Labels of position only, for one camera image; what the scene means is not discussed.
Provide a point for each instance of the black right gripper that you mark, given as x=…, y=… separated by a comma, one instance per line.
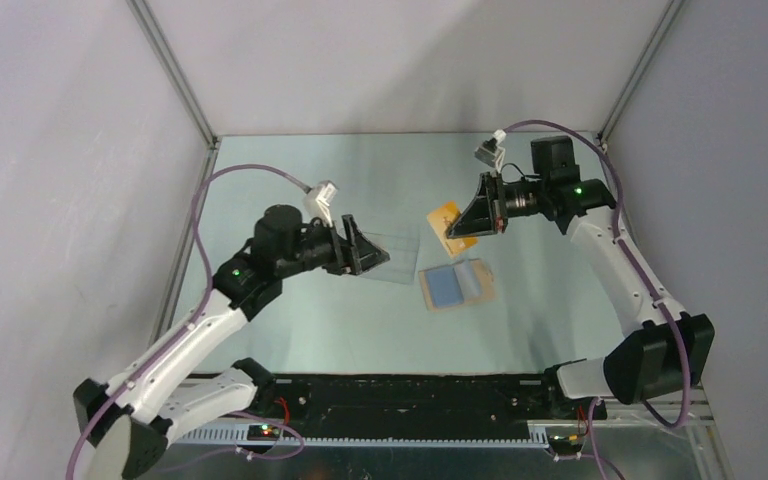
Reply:
x=487, y=213

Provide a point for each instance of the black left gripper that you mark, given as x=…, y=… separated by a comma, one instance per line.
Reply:
x=355, y=255

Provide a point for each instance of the orange credit card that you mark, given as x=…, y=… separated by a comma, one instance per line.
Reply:
x=440, y=220

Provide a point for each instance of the beige leather card holder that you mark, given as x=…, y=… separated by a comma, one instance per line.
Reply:
x=464, y=283

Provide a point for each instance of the blue credit card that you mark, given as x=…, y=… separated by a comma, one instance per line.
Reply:
x=443, y=287

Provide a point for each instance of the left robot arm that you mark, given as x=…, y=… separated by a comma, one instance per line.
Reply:
x=132, y=419

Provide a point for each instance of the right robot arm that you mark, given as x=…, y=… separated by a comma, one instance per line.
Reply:
x=665, y=348

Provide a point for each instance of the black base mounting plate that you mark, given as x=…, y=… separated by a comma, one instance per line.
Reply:
x=447, y=407

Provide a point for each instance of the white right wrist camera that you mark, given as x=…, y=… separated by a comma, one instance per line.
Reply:
x=491, y=152

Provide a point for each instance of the grey slotted cable duct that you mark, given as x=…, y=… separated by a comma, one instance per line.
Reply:
x=262, y=435

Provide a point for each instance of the right aluminium frame post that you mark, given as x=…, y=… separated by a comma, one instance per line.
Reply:
x=645, y=59

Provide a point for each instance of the aluminium frame post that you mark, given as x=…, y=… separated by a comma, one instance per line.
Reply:
x=158, y=41
x=645, y=59

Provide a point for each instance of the left aluminium frame post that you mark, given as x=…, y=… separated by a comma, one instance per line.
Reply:
x=158, y=41

